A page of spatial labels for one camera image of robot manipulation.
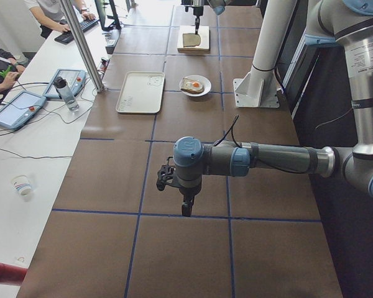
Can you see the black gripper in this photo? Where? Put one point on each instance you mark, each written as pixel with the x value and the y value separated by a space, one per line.
pixel 188 194
pixel 197 12

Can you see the bread slice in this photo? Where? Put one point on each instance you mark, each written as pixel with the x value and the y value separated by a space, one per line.
pixel 191 40
pixel 184 88

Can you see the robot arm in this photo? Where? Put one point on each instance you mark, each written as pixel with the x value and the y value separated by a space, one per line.
pixel 218 6
pixel 328 23

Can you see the white round plate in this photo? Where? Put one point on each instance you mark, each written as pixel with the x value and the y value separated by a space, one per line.
pixel 206 83

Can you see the wooden cutting board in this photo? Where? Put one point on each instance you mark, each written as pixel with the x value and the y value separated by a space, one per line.
pixel 204 32

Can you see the fried egg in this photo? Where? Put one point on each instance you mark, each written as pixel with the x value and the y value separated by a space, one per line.
pixel 194 85

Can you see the cream bear serving tray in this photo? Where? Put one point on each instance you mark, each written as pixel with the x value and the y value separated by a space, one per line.
pixel 141 92

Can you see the far teach pendant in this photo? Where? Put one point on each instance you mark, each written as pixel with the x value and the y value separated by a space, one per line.
pixel 75 80

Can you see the teach pendant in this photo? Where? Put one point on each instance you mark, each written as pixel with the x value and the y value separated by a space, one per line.
pixel 17 112
pixel 75 80

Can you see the seated person white shirt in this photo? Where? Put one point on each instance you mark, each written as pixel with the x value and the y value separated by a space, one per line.
pixel 48 14

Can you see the clear water bottle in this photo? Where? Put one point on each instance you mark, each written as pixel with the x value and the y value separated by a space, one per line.
pixel 65 93

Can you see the paper cup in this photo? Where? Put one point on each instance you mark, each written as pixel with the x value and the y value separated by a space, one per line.
pixel 22 185

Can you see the near teach pendant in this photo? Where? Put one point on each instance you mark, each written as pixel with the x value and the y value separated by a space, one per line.
pixel 17 112

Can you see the red cylinder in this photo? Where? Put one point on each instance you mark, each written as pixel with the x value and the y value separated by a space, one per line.
pixel 12 275

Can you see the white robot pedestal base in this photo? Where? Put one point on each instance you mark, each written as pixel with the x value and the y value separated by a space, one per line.
pixel 258 87

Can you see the aluminium frame post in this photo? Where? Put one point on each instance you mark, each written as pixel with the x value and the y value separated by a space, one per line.
pixel 82 45

